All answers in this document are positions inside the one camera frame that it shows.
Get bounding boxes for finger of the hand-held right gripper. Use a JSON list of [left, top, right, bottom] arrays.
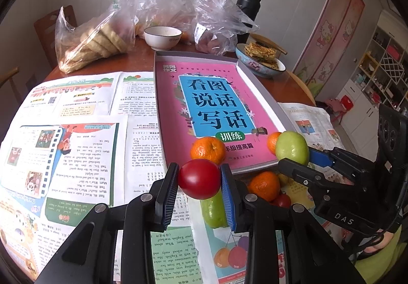
[[309, 147, 375, 184], [278, 158, 340, 198]]

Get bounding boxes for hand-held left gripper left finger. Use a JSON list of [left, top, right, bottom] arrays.
[[33, 162, 180, 284]]

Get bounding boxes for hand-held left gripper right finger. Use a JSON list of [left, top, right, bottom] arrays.
[[220, 163, 365, 284]]

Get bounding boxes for green apple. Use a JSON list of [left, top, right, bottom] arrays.
[[200, 188, 229, 229], [275, 131, 310, 167]]

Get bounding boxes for small red tomato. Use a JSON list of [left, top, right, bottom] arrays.
[[271, 193, 292, 209]]

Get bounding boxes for large red tomato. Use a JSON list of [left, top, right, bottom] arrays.
[[177, 159, 222, 200]]

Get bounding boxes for person's right forearm green sleeve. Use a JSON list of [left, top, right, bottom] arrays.
[[354, 227, 405, 284]]

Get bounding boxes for person's right hand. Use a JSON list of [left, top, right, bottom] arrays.
[[362, 235, 394, 256]]

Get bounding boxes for pink plastic stool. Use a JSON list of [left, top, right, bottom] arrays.
[[324, 96, 355, 123]]

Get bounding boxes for pink and blue book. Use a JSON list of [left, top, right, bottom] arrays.
[[156, 62, 287, 173]]

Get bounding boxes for white shelf cabinet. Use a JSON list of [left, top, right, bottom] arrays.
[[338, 11, 408, 152]]

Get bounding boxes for spread of printed paper sheets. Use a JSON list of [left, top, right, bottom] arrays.
[[0, 71, 348, 284]]

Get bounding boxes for blue floral bowl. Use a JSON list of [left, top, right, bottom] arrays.
[[236, 43, 286, 78]]

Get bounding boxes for fried pancakes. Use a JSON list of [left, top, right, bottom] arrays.
[[244, 42, 282, 64]]

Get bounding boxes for pink cartoon door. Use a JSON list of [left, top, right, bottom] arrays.
[[291, 0, 365, 100]]

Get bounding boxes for packet of reddish produce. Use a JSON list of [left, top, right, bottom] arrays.
[[195, 24, 225, 56]]

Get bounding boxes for white ceramic bowl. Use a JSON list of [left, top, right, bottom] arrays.
[[143, 27, 183, 51]]

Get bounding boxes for black thermos flask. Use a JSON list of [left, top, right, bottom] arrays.
[[235, 0, 262, 44]]

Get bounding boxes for stack of flatbreads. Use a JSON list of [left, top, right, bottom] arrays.
[[62, 24, 128, 71]]

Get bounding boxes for crumpled clear plastic bag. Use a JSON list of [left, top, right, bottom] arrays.
[[190, 0, 260, 57]]

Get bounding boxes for plastic bag of flatbreads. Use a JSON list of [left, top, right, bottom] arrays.
[[55, 5, 138, 74]]

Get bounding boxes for large clear plastic bag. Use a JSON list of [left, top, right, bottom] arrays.
[[113, 0, 200, 44]]

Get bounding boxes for wooden chair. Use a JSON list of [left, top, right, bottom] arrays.
[[0, 67, 20, 88], [33, 5, 79, 69]]

